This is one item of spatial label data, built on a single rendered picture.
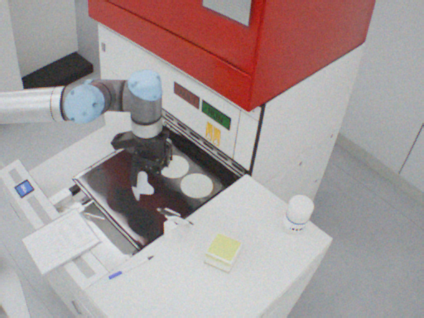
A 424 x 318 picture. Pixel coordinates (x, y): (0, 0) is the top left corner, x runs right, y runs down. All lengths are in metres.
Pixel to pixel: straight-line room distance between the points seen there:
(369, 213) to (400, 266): 0.43
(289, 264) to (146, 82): 0.60
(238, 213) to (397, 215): 1.72
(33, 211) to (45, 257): 0.18
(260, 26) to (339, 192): 1.87
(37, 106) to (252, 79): 0.53
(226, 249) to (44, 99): 0.57
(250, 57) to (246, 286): 0.57
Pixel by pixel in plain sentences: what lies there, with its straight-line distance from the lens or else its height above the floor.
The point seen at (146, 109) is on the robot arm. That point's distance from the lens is 0.94.
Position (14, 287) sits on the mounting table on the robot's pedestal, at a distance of 1.31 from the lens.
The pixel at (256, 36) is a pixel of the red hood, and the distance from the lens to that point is 0.98.
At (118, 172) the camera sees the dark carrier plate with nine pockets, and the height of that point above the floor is 0.90.
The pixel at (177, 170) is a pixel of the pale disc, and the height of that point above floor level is 0.90.
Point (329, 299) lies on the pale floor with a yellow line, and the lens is 2.25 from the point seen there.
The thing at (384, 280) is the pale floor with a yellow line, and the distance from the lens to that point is 2.44.
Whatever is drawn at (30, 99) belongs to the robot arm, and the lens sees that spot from 0.88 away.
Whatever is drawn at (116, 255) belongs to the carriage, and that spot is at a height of 0.88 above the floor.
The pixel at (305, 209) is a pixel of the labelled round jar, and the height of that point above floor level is 1.06.
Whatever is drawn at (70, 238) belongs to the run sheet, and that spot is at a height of 0.97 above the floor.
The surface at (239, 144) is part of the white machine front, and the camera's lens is 1.27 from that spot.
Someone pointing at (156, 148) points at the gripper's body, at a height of 1.20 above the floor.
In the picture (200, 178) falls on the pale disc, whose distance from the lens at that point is 1.37.
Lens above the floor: 1.92
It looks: 45 degrees down
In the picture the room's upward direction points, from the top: 6 degrees clockwise
